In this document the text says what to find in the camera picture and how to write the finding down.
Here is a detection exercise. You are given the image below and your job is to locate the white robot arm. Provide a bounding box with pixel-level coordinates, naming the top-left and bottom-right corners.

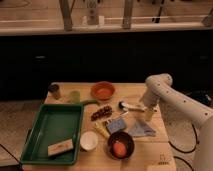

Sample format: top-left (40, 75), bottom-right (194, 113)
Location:
top-left (140, 73), bottom-right (213, 171)

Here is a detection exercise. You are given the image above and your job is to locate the green plastic tray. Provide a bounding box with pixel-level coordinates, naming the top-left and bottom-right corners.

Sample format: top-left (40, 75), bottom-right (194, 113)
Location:
top-left (20, 104), bottom-right (84, 165)

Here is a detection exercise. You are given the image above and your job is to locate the blue cloth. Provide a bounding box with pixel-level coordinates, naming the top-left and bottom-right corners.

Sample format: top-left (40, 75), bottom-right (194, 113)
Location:
top-left (128, 120), bottom-right (156, 137)

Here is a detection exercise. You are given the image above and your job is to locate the silver fork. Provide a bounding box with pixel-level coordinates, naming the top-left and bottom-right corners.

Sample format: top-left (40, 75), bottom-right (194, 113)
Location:
top-left (107, 111), bottom-right (129, 122)

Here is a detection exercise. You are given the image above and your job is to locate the wooden table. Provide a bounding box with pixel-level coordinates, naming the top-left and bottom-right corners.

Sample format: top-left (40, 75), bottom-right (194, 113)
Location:
top-left (23, 83), bottom-right (176, 171)

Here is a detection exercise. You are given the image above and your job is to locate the dark bowl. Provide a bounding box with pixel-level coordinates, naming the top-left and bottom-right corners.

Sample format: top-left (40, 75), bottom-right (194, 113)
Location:
top-left (107, 131), bottom-right (135, 159)

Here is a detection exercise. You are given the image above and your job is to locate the blue sponge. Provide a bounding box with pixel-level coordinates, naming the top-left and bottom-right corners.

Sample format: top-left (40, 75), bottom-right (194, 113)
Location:
top-left (106, 118), bottom-right (126, 134)

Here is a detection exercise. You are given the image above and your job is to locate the brown grape bunch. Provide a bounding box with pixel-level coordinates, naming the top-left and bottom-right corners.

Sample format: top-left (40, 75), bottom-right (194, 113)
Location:
top-left (91, 106), bottom-right (112, 121)

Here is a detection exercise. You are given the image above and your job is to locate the orange ball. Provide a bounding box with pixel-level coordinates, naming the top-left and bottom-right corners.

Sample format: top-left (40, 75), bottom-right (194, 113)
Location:
top-left (113, 142), bottom-right (127, 158)

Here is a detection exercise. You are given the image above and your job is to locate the yellow banana toy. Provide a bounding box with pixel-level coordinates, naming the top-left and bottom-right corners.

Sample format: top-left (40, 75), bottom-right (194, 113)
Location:
top-left (94, 122), bottom-right (109, 139)

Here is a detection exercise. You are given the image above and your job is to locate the orange bowl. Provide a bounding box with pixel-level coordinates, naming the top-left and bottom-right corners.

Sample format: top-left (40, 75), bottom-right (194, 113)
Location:
top-left (91, 81), bottom-right (115, 100)

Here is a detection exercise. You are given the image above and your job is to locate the green cucumber toy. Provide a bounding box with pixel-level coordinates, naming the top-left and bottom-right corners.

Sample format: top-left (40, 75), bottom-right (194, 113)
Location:
top-left (81, 99), bottom-right (99, 106)

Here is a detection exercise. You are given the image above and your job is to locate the white cup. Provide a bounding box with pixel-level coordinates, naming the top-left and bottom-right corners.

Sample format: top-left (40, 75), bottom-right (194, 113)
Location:
top-left (80, 131), bottom-right (98, 151)

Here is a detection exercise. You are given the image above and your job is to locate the green cup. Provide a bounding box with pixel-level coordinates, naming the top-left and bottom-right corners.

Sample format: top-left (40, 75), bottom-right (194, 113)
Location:
top-left (69, 90), bottom-right (80, 103)

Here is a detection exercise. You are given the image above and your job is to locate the wooden block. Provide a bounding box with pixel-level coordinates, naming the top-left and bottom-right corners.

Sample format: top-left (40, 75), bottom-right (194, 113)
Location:
top-left (48, 139), bottom-right (73, 156)

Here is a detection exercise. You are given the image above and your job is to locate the dark brown cup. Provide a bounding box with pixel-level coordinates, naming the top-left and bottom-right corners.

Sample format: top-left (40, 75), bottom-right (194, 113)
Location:
top-left (48, 84), bottom-right (61, 100)

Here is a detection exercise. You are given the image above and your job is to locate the black cable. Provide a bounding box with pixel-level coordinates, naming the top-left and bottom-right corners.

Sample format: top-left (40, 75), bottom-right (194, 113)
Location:
top-left (168, 123), bottom-right (200, 155)

